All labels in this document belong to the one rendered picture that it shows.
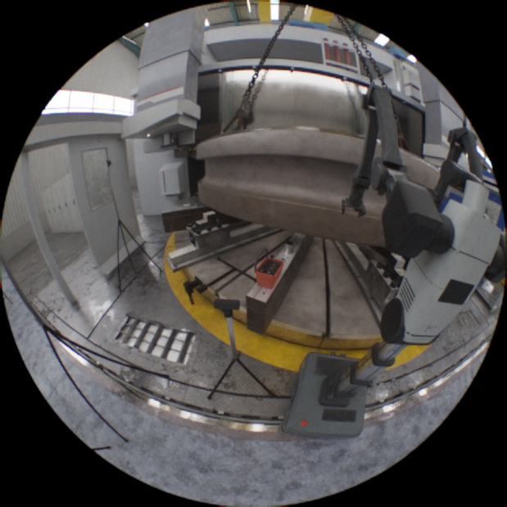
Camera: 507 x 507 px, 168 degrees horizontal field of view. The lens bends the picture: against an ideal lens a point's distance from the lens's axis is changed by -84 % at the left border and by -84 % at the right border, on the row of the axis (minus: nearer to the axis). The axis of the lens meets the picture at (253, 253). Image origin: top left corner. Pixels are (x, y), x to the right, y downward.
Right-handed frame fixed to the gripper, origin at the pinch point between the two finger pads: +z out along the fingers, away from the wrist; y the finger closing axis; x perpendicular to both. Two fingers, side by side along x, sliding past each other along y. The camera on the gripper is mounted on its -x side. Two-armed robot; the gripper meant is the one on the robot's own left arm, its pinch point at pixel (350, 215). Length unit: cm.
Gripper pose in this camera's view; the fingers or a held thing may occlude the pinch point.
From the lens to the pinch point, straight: 104.3
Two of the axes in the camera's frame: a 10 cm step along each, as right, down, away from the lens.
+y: -9.4, -1.9, 3.0
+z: 1.7, 5.0, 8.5
